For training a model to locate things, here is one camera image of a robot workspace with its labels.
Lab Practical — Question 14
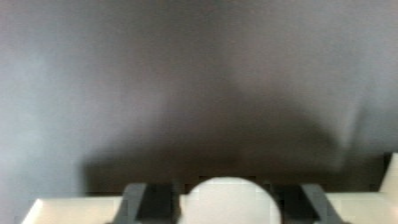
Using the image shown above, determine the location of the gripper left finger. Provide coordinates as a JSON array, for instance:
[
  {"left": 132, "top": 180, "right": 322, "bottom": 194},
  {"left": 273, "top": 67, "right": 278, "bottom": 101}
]
[{"left": 114, "top": 183, "right": 182, "bottom": 224}]

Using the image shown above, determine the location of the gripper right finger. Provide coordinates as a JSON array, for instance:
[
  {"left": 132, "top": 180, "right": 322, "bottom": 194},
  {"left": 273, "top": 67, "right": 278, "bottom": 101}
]
[{"left": 271, "top": 184, "right": 342, "bottom": 224}]

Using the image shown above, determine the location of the white door panel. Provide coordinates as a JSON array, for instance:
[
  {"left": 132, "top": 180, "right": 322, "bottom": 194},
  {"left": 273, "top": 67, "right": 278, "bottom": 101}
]
[{"left": 178, "top": 177, "right": 283, "bottom": 224}]

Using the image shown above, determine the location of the white cabinet body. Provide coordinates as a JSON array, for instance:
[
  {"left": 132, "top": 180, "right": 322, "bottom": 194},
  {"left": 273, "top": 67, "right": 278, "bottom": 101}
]
[{"left": 0, "top": 0, "right": 398, "bottom": 224}]

